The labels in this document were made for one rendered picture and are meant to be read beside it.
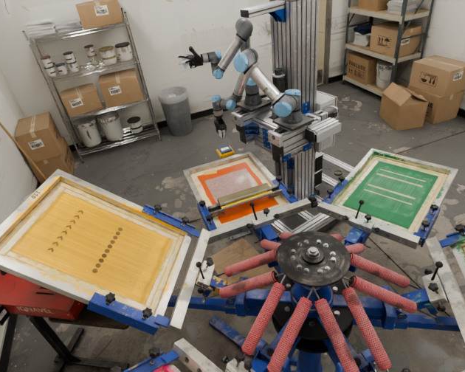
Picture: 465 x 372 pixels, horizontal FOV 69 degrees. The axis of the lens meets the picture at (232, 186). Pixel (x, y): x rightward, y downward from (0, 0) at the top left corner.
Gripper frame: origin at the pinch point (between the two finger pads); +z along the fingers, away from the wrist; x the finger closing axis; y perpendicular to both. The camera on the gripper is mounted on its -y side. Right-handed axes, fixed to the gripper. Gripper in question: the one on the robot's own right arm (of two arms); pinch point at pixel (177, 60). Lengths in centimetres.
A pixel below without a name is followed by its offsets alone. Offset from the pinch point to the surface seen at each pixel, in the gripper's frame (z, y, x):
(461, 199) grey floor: -255, 159, -75
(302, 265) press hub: -39, 10, -200
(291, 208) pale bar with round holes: -54, 45, -139
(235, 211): -20, 56, -123
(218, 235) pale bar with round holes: -6, 44, -149
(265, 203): -41, 56, -121
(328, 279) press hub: -46, 8, -209
